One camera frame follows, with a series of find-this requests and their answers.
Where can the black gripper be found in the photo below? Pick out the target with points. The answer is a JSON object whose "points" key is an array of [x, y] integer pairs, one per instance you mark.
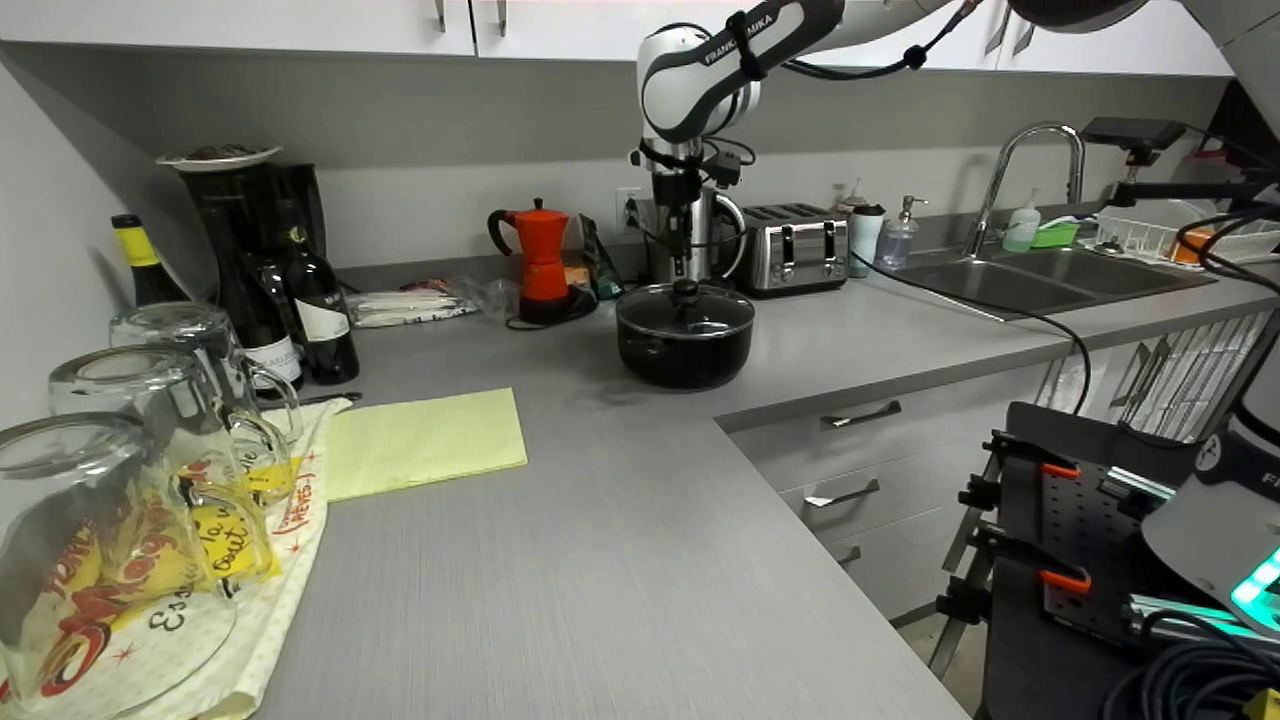
{"points": [[686, 180]]}

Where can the black glass pot lid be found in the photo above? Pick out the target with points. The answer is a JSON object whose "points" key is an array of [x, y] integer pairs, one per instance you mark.
{"points": [[686, 305]]}

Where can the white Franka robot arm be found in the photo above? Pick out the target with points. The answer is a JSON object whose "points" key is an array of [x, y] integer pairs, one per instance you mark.
{"points": [[692, 82]]}

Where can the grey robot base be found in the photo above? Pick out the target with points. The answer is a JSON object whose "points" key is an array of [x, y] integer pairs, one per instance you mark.
{"points": [[1213, 542]]}

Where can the black cooking pot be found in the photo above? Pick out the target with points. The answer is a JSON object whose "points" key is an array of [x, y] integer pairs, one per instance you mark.
{"points": [[686, 350]]}

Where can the red moka pot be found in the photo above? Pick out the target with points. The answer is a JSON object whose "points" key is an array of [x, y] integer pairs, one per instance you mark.
{"points": [[540, 253]]}

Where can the stainless steel electric kettle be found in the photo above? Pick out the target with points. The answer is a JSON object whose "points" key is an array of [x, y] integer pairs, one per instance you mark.
{"points": [[725, 241]]}

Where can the stainless steel four-slot toaster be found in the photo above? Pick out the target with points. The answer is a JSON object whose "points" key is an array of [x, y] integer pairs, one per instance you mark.
{"points": [[792, 248]]}

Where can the black round tray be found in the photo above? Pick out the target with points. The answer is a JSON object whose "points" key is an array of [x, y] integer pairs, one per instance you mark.
{"points": [[553, 309]]}

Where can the white cup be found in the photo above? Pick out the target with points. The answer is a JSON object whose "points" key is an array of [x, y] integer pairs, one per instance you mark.
{"points": [[864, 238]]}

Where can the clear soap dispenser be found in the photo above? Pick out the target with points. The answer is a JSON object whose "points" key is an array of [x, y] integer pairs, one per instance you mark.
{"points": [[900, 238]]}

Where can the folded white cloth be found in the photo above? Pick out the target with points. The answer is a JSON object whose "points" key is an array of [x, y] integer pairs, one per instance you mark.
{"points": [[404, 305]]}

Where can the yellow cloth mat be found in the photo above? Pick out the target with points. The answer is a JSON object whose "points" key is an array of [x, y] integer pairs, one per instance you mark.
{"points": [[423, 443]]}

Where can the stainless steel sink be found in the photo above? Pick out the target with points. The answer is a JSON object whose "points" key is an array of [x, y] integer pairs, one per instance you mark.
{"points": [[1025, 281]]}

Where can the chrome kitchen faucet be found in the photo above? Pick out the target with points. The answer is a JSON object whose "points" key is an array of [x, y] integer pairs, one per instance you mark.
{"points": [[1034, 163]]}

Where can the green sponge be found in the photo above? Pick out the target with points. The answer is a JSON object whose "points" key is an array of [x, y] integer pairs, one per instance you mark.
{"points": [[1056, 228]]}

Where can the dark bottle white label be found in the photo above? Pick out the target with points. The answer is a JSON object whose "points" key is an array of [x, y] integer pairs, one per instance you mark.
{"points": [[327, 326]]}

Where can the dark glass bottle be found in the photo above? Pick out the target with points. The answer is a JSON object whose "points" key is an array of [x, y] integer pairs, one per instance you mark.
{"points": [[272, 326]]}

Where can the black coffee machine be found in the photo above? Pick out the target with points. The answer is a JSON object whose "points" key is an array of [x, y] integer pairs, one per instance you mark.
{"points": [[254, 226]]}

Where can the white plate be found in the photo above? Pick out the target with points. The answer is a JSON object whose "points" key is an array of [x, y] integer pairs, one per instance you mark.
{"points": [[222, 157]]}

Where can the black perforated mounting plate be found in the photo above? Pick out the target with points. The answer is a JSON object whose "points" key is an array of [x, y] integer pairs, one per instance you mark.
{"points": [[1107, 522]]}

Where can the printed kitchen towel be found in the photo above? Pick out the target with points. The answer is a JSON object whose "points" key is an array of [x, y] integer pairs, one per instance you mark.
{"points": [[272, 535]]}

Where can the clear drinking glass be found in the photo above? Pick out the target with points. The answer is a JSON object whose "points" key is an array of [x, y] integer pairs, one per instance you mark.
{"points": [[83, 535], [183, 332], [134, 395]]}

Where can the wine bottle yellow foil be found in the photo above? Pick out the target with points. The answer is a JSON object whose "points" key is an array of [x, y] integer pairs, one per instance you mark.
{"points": [[144, 266]]}

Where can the black robot table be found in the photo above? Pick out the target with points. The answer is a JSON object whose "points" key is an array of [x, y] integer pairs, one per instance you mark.
{"points": [[1053, 667]]}

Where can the black camera on stand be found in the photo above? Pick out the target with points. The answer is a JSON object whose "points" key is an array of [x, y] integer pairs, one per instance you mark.
{"points": [[1133, 135]]}

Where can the aluminium extrusion rail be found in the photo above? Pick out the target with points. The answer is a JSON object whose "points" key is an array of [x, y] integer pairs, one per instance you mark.
{"points": [[1184, 618]]}

